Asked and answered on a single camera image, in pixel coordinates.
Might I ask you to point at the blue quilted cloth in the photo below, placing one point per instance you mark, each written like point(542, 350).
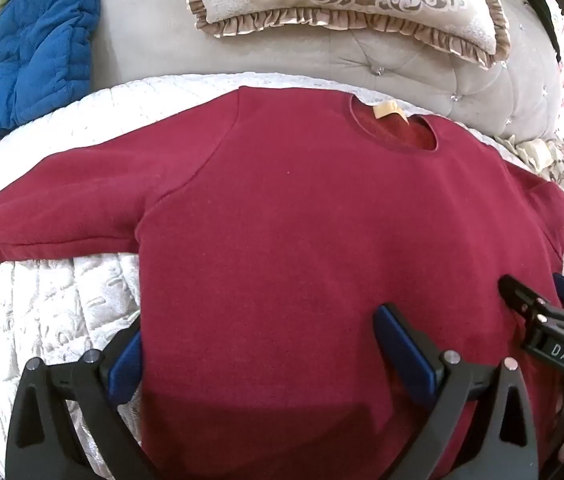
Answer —
point(37, 45)

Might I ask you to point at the grey tufted sofa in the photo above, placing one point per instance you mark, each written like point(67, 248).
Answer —
point(152, 35)

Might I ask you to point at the dark red sweater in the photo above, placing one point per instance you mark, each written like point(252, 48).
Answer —
point(287, 240)

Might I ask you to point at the white quilted sofa cover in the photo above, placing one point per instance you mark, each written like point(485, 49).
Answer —
point(52, 305)

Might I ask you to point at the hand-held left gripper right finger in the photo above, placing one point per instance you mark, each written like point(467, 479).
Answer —
point(404, 355)

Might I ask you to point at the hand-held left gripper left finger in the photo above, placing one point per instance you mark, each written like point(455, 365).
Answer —
point(128, 362)

